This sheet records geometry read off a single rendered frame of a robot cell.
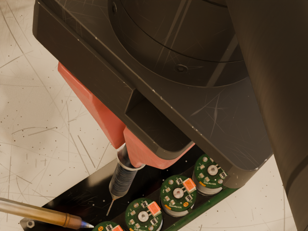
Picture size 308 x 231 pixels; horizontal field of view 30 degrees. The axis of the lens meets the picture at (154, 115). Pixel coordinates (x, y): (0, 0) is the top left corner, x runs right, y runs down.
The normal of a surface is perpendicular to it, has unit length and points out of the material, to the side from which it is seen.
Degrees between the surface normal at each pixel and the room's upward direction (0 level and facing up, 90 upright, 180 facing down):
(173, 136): 21
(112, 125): 86
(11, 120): 0
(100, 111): 86
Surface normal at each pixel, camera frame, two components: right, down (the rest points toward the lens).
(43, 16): -0.66, 0.55
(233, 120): 0.22, -0.50
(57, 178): -0.02, -0.25
